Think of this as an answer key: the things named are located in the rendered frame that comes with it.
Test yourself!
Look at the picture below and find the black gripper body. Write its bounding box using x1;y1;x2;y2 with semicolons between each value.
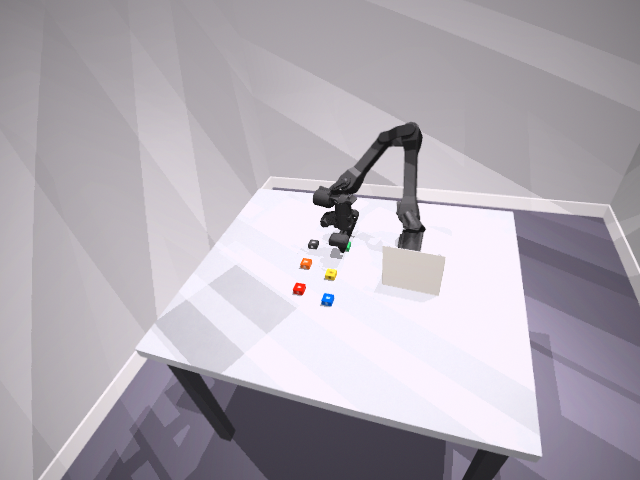
329;209;359;248

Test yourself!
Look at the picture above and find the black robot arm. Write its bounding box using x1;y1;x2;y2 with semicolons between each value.
312;122;426;252

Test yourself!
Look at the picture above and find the blue block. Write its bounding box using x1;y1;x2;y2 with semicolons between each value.
321;293;334;306

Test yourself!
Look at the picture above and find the red block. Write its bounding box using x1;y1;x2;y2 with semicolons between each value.
293;283;306;295

